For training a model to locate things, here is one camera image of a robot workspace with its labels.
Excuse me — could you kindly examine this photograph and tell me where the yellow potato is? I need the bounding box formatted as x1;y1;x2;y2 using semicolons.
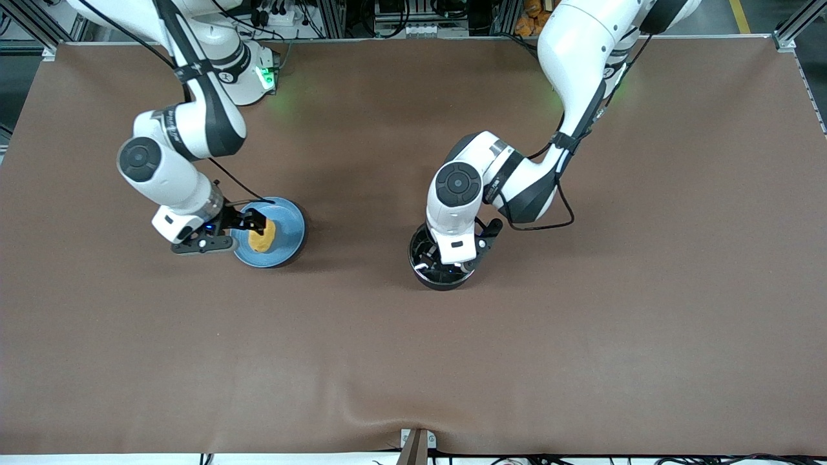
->
249;220;277;254

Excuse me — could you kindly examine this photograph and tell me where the blue round plate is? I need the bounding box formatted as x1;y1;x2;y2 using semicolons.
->
231;197;307;269

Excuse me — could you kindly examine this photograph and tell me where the brown table cover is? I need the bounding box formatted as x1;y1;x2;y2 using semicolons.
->
0;37;827;456

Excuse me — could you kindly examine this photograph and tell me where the white power strip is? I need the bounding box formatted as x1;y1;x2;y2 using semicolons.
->
253;5;306;28

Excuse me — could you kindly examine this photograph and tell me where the metal table clamp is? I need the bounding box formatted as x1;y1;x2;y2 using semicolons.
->
399;428;437;465

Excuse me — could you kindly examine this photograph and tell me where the bag of orange items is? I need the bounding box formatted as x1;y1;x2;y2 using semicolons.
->
515;0;550;37

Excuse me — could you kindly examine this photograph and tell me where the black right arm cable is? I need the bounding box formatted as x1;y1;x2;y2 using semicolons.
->
74;0;277;206

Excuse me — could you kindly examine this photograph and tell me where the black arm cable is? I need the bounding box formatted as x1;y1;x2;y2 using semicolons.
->
501;26;656;232
74;0;277;206

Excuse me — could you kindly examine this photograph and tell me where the black pot with blue handle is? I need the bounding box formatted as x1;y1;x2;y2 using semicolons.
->
408;223;482;291

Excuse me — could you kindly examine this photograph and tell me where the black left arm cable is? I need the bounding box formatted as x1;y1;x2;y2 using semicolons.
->
501;26;656;232

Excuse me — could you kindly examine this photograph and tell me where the aluminium frame profile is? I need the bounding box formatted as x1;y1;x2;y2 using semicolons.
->
772;0;827;52
0;0;65;56

